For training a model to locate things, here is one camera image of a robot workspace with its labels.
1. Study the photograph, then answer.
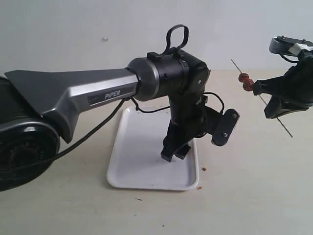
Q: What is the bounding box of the red berry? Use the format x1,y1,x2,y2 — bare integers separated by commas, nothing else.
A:
243,79,254,92
238,73,249,83

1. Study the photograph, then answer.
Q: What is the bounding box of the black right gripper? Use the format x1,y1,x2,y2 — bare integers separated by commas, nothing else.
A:
252,50,313,119

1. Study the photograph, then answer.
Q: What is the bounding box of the thin metal skewer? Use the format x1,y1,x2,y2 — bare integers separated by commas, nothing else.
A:
231,59,293,139

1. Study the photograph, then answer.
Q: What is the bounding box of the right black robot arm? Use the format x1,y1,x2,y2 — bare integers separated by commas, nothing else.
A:
253,50,313,119

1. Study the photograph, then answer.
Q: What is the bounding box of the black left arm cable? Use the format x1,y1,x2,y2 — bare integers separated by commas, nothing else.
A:
0,24,225,172

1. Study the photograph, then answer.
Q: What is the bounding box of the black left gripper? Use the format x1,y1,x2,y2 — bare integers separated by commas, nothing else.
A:
161,92,224,162

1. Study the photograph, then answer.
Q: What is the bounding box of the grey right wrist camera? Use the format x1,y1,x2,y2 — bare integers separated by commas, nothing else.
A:
269,36,313,57

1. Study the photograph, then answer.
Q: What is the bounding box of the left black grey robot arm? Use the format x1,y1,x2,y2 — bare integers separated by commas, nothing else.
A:
0,48,223,191

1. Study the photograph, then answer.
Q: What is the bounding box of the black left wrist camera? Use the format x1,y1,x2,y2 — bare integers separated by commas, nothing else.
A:
211,109,240,146

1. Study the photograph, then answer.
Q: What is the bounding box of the white plastic tray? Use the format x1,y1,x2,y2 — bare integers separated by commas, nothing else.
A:
107,106,200,191

